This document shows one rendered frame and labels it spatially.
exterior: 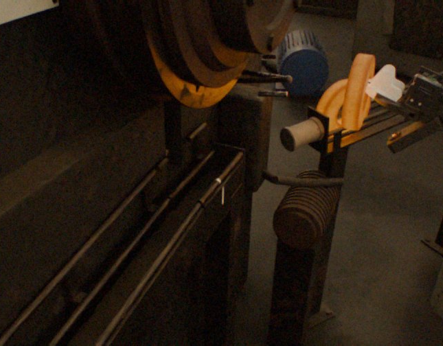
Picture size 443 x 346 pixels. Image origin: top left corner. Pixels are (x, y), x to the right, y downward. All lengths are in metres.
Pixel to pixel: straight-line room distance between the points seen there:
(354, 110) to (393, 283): 0.97
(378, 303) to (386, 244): 0.32
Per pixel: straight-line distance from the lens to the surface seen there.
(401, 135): 1.07
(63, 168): 0.68
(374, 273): 1.86
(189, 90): 0.72
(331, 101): 1.20
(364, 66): 1.00
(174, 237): 0.81
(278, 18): 0.80
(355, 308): 1.72
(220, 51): 0.71
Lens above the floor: 1.22
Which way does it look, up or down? 32 degrees down
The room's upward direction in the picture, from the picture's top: 1 degrees clockwise
